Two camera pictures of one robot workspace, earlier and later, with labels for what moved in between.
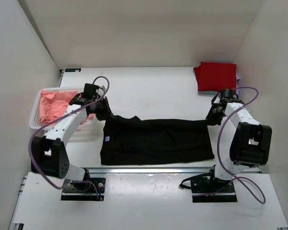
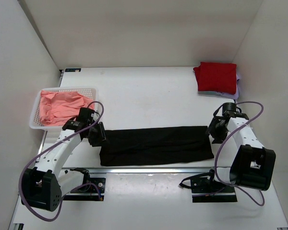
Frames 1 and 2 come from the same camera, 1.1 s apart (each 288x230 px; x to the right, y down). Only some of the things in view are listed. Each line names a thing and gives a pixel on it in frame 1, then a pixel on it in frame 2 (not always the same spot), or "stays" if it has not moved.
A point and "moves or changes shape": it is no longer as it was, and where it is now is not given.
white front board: [144, 201] stays
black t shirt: [130, 139] moves or changes shape
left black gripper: [106, 113] -> [97, 141]
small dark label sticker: [73, 70] stays
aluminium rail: [158, 170] stays
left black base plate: [83, 191] stays
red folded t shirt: [216, 76] stays
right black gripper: [210, 120] -> [218, 138]
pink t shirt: [53, 103] stays
